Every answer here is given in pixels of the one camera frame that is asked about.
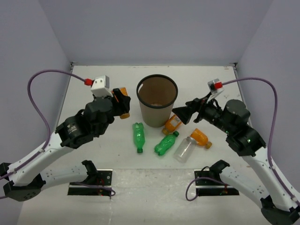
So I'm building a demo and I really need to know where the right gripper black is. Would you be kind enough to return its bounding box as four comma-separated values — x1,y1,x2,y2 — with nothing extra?
172,90,233,133

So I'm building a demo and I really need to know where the green bottle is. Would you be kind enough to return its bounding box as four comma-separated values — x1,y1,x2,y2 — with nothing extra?
132,122,145,154
154,131,179,156

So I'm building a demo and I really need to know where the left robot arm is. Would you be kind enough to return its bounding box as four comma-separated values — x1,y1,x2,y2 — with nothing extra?
0,87,130,202

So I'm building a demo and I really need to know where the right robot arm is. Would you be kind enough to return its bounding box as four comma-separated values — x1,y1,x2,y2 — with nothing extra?
172,97,300,225

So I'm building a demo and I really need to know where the brown cardboard bin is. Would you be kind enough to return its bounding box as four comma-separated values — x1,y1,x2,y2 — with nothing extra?
136,74,178,128

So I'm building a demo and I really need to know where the orange bottle with label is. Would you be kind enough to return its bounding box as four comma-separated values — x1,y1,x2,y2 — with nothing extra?
162,114,182,135

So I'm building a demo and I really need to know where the clear plastic bottle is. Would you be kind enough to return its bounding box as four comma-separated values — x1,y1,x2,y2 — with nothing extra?
173,136,197,163

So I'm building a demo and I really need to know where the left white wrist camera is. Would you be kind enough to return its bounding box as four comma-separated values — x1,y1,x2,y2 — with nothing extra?
90,75,112,97

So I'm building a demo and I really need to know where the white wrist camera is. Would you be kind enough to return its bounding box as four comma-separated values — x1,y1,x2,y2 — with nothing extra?
207,79,224,101
90,75,112,97

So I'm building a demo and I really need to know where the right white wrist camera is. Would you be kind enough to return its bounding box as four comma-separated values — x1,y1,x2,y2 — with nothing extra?
207,79,224,101

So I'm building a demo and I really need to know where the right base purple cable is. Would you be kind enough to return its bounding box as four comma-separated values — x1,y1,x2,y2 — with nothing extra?
185,177,225,202

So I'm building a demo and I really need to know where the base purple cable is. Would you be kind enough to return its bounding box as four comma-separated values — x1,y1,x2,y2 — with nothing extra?
185,177,225,202
70,181,116,196

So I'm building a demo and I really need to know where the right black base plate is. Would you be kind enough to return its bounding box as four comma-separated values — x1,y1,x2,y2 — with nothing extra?
194,168,240,197

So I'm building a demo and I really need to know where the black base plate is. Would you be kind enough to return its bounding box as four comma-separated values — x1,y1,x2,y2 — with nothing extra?
67,169,114,197
194,168,240,197

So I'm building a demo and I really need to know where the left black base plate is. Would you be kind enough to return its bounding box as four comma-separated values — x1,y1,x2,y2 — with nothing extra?
67,169,114,197

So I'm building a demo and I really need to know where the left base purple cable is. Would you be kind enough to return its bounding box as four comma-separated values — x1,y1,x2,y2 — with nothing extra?
70,181,116,196

